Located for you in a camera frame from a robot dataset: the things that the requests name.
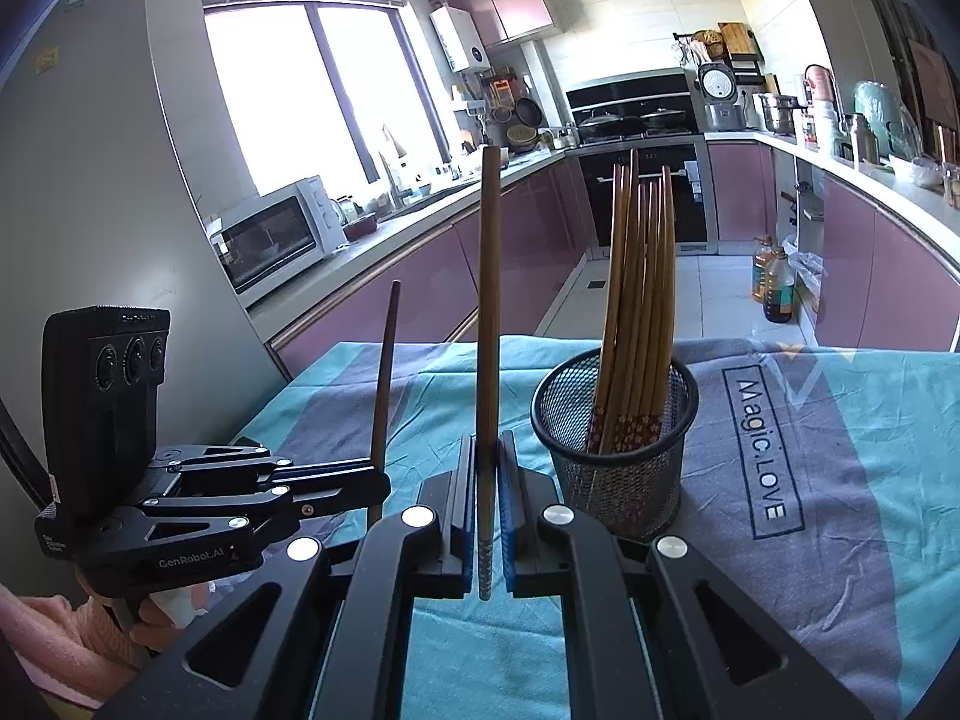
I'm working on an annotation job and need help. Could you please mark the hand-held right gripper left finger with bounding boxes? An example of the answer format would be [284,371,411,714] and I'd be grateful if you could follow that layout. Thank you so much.
[94,431,479,720]

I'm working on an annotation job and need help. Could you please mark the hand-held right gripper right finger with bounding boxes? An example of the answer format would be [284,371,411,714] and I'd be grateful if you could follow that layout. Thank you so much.
[499,429,875,720]

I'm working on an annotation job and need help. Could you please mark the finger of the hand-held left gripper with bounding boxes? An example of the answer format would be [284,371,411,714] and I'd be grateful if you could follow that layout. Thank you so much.
[142,481,392,541]
[154,444,391,500]

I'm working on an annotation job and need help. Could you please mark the single wooden chopstick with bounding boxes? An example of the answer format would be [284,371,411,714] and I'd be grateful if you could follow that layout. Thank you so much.
[366,280,402,530]
[474,146,502,601]

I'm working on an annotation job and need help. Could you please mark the black mesh utensil holder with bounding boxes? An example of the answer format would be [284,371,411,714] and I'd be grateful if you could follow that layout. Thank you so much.
[530,349,700,541]

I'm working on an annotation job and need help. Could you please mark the bundle of wooden chopsticks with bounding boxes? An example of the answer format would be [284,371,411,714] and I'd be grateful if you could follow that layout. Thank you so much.
[587,148,677,457]

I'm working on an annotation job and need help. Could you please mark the person's left forearm pink sleeve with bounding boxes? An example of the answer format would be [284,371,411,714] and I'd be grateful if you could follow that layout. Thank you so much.
[0,581,147,710]

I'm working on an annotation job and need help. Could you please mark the person's left hand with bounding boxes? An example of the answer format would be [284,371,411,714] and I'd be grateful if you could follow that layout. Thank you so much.
[131,581,211,650]

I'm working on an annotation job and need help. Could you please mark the pink base cabinets under window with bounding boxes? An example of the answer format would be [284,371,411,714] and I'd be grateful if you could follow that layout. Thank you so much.
[270,157,601,380]

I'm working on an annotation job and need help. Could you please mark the white microwave oven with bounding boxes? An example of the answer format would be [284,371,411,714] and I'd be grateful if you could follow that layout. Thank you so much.
[208,176,350,295]

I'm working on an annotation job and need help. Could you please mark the grey refrigerator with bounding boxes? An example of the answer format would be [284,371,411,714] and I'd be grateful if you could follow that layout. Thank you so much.
[0,0,293,586]

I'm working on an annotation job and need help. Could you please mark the chrome kitchen faucet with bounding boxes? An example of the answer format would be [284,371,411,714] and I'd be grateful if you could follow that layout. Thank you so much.
[379,124,413,211]

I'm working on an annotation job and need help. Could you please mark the black built-in oven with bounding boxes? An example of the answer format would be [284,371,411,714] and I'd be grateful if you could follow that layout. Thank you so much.
[576,136,717,256]

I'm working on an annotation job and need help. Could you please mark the yellow cooking oil bottle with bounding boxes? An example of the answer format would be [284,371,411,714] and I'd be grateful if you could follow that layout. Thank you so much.
[752,236,781,299]

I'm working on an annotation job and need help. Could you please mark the dark cooking oil bottle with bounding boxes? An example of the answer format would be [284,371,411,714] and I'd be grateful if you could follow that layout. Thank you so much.
[761,246,797,325]

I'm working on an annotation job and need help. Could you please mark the teal grey printed tablecloth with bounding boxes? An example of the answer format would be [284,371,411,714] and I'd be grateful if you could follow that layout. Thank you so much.
[225,334,960,720]

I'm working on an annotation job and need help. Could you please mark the clear plastic bag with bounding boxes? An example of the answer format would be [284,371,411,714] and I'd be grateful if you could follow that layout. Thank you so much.
[787,247,824,308]

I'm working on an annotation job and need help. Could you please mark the kitchen window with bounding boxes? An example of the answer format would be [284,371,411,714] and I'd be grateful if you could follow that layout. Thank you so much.
[201,0,443,200]

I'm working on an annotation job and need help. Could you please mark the pink base cabinets beside oven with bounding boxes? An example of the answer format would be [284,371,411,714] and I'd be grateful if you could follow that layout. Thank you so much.
[705,139,960,353]

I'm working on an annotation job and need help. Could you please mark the white water heater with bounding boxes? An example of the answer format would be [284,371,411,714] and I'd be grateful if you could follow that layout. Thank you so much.
[429,6,492,76]

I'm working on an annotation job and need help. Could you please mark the white rice cooker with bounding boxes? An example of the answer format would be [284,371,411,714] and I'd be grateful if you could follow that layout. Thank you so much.
[697,61,751,132]

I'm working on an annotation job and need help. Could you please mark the steel stock pot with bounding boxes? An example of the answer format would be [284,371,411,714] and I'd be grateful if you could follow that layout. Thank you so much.
[757,92,800,136]

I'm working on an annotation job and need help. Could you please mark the steel thermos flask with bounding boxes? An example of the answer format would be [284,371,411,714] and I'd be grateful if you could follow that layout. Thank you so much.
[847,112,880,164]

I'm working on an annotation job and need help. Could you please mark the wooden cutting board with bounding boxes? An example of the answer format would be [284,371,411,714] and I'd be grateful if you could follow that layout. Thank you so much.
[718,21,760,57]

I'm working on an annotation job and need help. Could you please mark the white bowl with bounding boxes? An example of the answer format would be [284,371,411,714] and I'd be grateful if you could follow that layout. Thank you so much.
[889,156,944,188]

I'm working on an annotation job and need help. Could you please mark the teal appliance cover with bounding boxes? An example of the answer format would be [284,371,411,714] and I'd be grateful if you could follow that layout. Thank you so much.
[855,81,920,158]

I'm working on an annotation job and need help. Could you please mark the pink wall cabinet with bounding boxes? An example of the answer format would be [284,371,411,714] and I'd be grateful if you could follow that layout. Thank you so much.
[448,0,563,47]

